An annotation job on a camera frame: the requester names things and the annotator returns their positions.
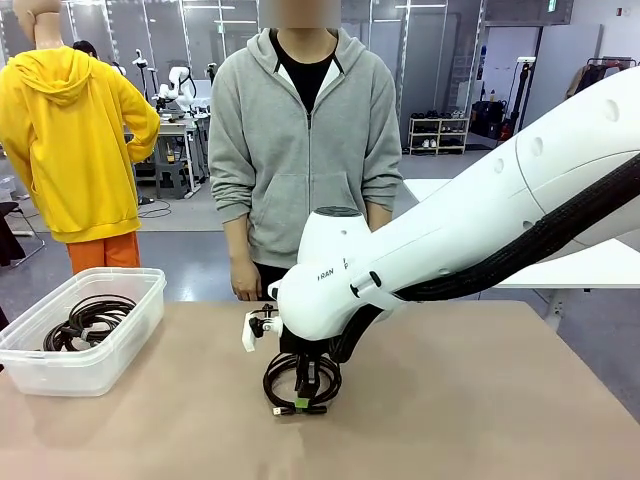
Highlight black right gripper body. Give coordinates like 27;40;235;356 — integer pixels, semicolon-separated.
278;334;335;365

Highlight black USB cable gray strap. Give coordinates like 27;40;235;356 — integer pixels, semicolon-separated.
262;349;343;419

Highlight black USB cable without strap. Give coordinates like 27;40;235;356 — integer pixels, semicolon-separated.
66;294;139;335

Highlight person's right forearm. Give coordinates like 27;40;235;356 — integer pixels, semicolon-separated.
223;219;260;272

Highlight person's left forearm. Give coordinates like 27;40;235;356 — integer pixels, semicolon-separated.
367;202;395;234

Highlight person's right hand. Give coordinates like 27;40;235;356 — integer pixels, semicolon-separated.
230;264;264;302

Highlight person in gray hoodie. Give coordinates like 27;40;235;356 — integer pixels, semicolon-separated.
208;27;404;302

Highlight clear plastic storage bin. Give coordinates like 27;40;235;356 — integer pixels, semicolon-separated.
0;267;168;398

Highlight orange shorts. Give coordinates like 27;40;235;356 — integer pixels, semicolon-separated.
64;230;143;276

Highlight dark step stool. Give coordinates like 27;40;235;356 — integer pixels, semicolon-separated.
153;159;195;200

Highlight white workbench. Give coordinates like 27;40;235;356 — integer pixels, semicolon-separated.
157;115;211;197

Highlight wooden shoe rack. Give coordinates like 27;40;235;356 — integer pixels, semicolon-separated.
408;117;471;156

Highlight black equipment case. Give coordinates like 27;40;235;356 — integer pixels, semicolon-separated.
472;99;514;140

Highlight yellow hoodie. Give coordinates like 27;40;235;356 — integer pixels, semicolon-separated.
0;44;162;244

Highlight large white table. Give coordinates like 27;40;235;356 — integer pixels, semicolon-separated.
402;178;640;331

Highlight black folding chair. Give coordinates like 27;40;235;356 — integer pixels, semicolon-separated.
0;199;46;269

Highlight white sensor stand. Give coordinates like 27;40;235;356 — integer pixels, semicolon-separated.
130;47;154;101

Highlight black pole stand white top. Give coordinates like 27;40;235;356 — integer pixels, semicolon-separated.
501;56;537;146

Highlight background person with black cap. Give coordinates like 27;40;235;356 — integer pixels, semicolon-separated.
72;39;126;76

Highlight beige hanging coat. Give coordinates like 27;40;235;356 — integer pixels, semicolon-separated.
565;64;591;101

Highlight beige mannequin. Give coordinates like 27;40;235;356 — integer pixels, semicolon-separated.
12;0;65;51

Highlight black clothes rack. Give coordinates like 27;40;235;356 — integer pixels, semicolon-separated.
584;56;640;71

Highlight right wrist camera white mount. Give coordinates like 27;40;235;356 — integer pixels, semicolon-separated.
242;302;282;354

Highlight black camera tripod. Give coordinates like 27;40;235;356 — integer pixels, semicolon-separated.
205;62;221;109

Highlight right arm black cable harness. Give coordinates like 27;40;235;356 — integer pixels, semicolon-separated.
329;152;640;364

